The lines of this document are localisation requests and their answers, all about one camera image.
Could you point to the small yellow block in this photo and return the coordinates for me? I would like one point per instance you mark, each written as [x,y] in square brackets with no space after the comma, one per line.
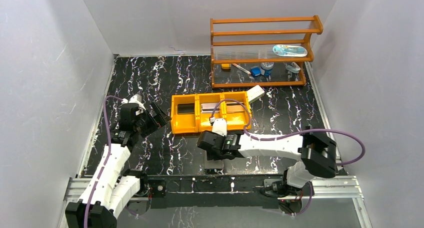
[226,66]

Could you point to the teal blister pack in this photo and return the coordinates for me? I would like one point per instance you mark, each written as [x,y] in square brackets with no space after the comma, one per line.
[289,50]

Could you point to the dark card in tray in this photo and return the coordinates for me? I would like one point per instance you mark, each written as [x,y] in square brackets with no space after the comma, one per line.
[186,108]

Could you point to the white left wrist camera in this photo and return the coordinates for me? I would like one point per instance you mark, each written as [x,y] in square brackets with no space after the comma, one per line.
[137,99]

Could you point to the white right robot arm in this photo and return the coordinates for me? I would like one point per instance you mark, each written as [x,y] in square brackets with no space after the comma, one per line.
[312,149]

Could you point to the small blue box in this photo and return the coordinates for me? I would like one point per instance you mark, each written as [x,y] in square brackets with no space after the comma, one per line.
[255,71]

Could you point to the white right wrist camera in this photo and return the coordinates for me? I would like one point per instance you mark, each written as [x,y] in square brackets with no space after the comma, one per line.
[219,127]

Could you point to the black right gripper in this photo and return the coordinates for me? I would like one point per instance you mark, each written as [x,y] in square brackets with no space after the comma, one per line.
[205,142]

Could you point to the yellow three-compartment organizer tray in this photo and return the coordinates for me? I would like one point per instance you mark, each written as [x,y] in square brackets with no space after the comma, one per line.
[234,108]

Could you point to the white marker pen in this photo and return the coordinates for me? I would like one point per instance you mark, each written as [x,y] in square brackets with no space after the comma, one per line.
[241,68]

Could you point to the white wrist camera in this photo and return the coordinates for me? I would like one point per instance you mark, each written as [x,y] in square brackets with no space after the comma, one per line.
[219,127]
[137,99]

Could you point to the green and white box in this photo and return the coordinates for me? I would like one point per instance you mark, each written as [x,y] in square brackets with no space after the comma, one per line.
[255,93]

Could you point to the orange wooden shelf rack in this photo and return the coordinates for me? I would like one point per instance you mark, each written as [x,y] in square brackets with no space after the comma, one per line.
[248,42]

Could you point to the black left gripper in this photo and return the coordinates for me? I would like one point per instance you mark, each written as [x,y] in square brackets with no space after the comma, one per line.
[153,114]

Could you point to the white jar blue label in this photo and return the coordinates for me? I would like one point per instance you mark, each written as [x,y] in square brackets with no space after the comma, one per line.
[266,68]

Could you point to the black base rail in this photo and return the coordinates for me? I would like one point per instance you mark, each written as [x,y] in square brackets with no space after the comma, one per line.
[267,191]

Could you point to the silver card in tray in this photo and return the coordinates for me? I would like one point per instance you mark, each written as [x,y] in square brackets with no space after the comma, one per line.
[208,108]

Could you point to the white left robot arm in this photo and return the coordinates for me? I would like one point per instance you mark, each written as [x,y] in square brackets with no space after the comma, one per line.
[110,189]

